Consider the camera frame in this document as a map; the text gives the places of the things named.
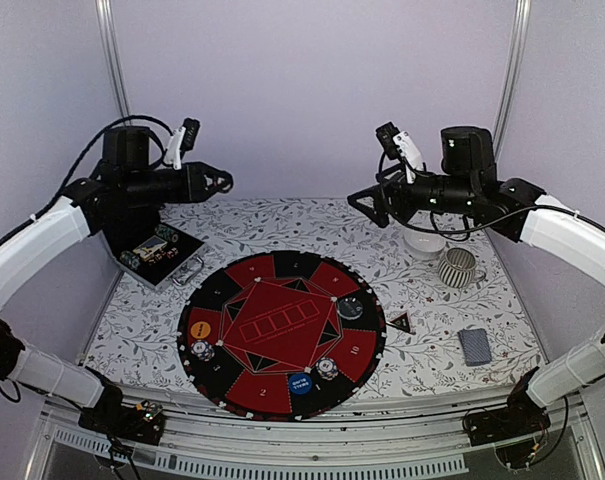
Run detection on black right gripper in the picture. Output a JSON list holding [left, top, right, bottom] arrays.
[[346, 161, 477, 229]]

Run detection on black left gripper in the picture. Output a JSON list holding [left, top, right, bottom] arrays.
[[123, 159, 231, 207]]

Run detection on clear dealer button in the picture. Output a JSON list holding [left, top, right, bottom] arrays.
[[336, 297, 364, 321]]

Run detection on orange big blind button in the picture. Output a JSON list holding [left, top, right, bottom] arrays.
[[189, 321, 211, 340]]

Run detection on blue white chip stack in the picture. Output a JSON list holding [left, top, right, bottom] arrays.
[[315, 357, 339, 381], [191, 340, 215, 362]]

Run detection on blue card deck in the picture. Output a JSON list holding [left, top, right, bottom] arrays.
[[458, 328, 492, 367]]

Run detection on blue small blind button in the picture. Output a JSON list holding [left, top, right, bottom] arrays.
[[288, 373, 313, 396]]

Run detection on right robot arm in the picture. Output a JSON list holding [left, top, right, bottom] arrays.
[[348, 123, 605, 436]]

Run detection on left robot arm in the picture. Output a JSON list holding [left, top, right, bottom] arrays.
[[0, 118, 233, 444]]

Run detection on white ceramic bowl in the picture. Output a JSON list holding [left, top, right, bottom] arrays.
[[403, 229, 446, 260]]

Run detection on chip row in case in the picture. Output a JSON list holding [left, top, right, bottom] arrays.
[[119, 250, 142, 271], [154, 223, 180, 244]]

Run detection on red dice in case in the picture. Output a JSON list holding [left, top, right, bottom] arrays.
[[150, 248, 179, 263]]

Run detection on card deck in case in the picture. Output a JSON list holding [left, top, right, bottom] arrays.
[[133, 236, 168, 261]]

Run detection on aluminium poker chip case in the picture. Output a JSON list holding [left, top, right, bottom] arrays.
[[103, 207, 205, 291]]

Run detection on striped grey mug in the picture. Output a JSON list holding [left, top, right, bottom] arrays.
[[438, 248, 487, 289]]

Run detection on black triangular card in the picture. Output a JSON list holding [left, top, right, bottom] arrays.
[[387, 312, 413, 334]]

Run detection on round red black poker mat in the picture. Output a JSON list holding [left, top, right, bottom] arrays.
[[177, 250, 386, 421]]

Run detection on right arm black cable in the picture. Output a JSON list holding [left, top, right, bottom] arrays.
[[376, 149, 605, 246]]

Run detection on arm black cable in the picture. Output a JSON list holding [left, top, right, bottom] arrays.
[[376, 149, 605, 246], [0, 115, 176, 261]]

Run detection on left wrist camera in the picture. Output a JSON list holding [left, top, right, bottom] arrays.
[[162, 118, 201, 170]]

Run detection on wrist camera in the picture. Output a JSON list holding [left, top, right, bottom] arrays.
[[162, 118, 201, 170], [375, 122, 426, 184]]

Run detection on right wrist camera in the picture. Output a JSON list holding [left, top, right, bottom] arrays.
[[375, 122, 426, 184]]

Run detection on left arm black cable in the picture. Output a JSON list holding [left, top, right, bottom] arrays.
[[0, 115, 176, 261]]

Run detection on left aluminium corner post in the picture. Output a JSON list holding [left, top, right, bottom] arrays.
[[95, 0, 131, 117]]

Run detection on aluminium corner post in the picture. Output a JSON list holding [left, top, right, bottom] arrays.
[[494, 0, 532, 156], [95, 0, 131, 117]]

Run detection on right aluminium corner post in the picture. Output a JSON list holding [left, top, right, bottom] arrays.
[[494, 0, 532, 156]]

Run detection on front aluminium rail frame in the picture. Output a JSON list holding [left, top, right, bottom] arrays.
[[25, 387, 605, 479]]

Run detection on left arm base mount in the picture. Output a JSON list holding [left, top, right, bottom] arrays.
[[78, 396, 166, 446]]

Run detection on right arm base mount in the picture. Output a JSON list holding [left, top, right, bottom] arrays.
[[462, 400, 551, 446]]

